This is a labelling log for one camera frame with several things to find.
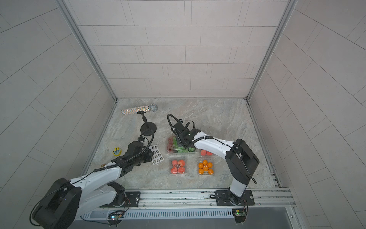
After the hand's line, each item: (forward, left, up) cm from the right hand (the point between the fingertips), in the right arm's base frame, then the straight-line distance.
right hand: (182, 138), depth 88 cm
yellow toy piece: (-5, +40, -3) cm, 41 cm away
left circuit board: (-37, +31, -1) cm, 49 cm away
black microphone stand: (+11, +24, -2) cm, 26 cm away
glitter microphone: (+11, +16, +19) cm, 27 cm away
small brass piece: (-12, +46, -2) cm, 48 cm away
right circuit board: (-39, -27, -7) cm, 48 cm away
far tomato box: (-9, -13, -3) cm, 16 cm away
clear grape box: (-5, +5, 0) cm, 7 cm away
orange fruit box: (-18, -12, -3) cm, 22 cm away
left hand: (-6, +16, -4) cm, 18 cm away
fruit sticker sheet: (-9, +15, -4) cm, 18 cm away
